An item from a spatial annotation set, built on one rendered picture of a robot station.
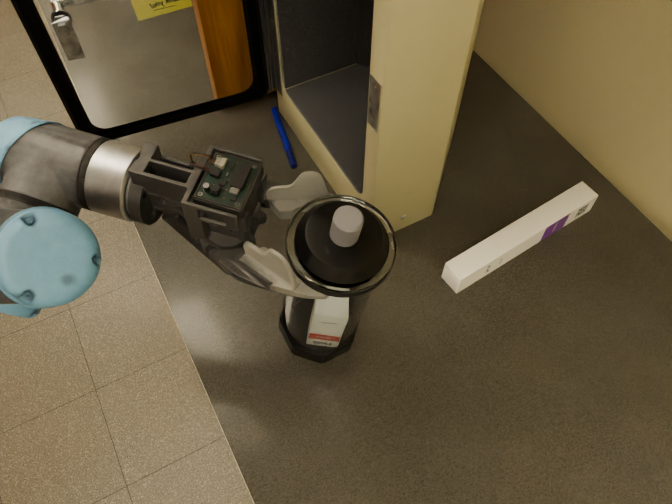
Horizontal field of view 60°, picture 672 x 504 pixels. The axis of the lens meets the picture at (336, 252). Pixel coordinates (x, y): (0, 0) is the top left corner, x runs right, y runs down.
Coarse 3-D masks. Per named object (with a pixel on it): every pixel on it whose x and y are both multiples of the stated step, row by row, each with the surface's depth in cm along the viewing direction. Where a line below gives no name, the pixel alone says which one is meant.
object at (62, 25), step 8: (56, 16) 74; (64, 16) 74; (56, 24) 73; (64, 24) 74; (56, 32) 74; (64, 32) 74; (72, 32) 75; (64, 40) 75; (72, 40) 76; (64, 48) 76; (72, 48) 77; (80, 48) 77; (72, 56) 78; (80, 56) 78
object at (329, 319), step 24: (384, 216) 58; (288, 240) 56; (384, 264) 56; (312, 288) 55; (336, 288) 54; (360, 288) 54; (288, 312) 68; (312, 312) 62; (336, 312) 60; (360, 312) 64; (312, 336) 67; (336, 336) 67
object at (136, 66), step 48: (48, 0) 72; (96, 0) 75; (144, 0) 77; (192, 0) 80; (240, 0) 82; (96, 48) 80; (144, 48) 82; (192, 48) 85; (240, 48) 88; (96, 96) 85; (144, 96) 89; (192, 96) 92
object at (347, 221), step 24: (312, 216) 56; (336, 216) 52; (360, 216) 53; (312, 240) 54; (336, 240) 54; (360, 240) 55; (384, 240) 56; (312, 264) 54; (336, 264) 54; (360, 264) 54
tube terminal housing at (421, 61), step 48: (384, 0) 55; (432, 0) 57; (480, 0) 62; (384, 48) 59; (432, 48) 62; (384, 96) 64; (432, 96) 68; (384, 144) 71; (432, 144) 76; (336, 192) 92; (384, 192) 79; (432, 192) 85
